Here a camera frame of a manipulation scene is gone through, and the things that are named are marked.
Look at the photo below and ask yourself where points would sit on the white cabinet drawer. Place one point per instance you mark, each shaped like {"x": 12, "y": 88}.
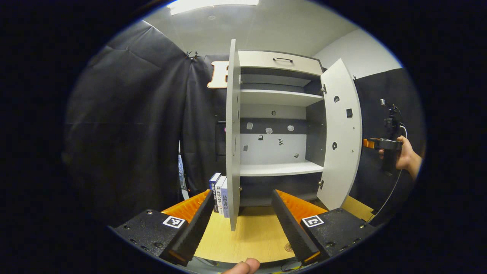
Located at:
{"x": 258, "y": 60}

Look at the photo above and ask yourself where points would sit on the black backdrop cloth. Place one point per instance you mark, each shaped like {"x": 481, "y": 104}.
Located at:
{"x": 133, "y": 133}

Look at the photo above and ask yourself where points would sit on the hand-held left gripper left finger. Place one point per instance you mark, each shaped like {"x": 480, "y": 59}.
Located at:
{"x": 196, "y": 236}

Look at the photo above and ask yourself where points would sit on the white cabinet door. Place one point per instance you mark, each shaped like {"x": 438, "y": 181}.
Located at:
{"x": 342, "y": 152}
{"x": 233, "y": 133}

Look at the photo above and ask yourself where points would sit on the lavender spine book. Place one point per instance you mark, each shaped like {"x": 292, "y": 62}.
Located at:
{"x": 225, "y": 199}

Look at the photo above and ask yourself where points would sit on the ceiling light panel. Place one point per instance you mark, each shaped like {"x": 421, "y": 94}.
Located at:
{"x": 209, "y": 4}

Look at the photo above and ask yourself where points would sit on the white spine book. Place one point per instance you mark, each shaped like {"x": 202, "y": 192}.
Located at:
{"x": 219, "y": 194}

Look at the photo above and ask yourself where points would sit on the white and grey cabinet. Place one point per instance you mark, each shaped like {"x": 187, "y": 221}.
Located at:
{"x": 277, "y": 97}

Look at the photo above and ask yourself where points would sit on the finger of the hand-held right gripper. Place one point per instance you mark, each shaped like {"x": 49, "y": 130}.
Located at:
{"x": 368, "y": 143}

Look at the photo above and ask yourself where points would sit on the blue spine book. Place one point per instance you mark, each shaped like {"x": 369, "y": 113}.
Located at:
{"x": 213, "y": 184}

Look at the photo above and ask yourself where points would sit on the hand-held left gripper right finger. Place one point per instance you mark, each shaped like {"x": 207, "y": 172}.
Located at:
{"x": 291, "y": 228}

